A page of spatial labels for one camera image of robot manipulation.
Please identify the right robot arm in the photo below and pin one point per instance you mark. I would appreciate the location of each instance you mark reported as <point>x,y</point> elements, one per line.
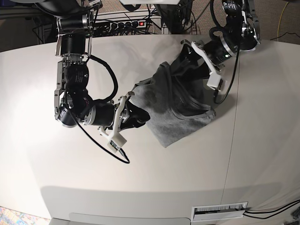
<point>72,103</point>

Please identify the black power strip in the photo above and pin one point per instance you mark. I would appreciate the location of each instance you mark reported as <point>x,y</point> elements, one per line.
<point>129,25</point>

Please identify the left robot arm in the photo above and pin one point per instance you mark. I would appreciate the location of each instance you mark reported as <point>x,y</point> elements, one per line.
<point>205,58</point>

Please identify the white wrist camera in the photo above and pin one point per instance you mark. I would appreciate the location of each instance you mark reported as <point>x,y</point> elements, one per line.
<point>115,142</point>
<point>216,82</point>

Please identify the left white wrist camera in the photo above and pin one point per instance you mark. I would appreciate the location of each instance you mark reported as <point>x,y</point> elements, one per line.
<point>216,82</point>

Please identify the grey table leg column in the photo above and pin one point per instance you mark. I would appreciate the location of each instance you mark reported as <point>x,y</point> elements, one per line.
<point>166,13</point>

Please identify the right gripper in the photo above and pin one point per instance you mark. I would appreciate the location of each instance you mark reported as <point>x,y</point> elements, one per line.
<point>112,118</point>

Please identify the white cable grommet box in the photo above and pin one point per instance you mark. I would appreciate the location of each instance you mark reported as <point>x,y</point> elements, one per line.
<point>218,212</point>

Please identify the grey T-shirt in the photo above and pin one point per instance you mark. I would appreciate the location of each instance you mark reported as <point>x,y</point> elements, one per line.
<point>177,107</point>

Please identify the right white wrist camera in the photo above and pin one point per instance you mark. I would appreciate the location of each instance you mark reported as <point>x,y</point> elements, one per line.
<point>115,142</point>

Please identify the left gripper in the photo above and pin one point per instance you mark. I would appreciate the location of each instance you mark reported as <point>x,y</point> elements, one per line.
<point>191,65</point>

